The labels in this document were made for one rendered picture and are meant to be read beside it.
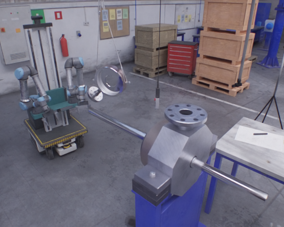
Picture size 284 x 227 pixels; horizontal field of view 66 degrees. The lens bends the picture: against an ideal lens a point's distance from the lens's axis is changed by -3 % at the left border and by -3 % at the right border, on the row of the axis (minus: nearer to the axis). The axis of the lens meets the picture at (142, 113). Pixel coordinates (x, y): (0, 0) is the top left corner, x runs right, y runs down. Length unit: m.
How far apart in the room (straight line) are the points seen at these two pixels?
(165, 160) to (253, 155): 0.99
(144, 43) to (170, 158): 5.42
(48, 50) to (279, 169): 2.86
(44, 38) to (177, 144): 2.35
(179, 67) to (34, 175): 4.59
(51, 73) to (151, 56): 3.61
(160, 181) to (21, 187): 2.18
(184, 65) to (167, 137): 5.04
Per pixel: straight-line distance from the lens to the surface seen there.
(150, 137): 1.50
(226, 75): 5.63
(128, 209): 2.65
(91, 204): 2.74
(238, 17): 5.47
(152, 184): 1.33
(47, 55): 3.24
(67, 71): 3.05
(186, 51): 6.25
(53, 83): 3.35
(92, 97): 2.75
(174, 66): 6.42
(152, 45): 6.31
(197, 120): 1.33
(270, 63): 8.86
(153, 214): 1.50
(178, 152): 1.33
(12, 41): 5.80
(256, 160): 2.08
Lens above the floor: 2.04
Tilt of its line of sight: 27 degrees down
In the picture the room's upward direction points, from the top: straight up
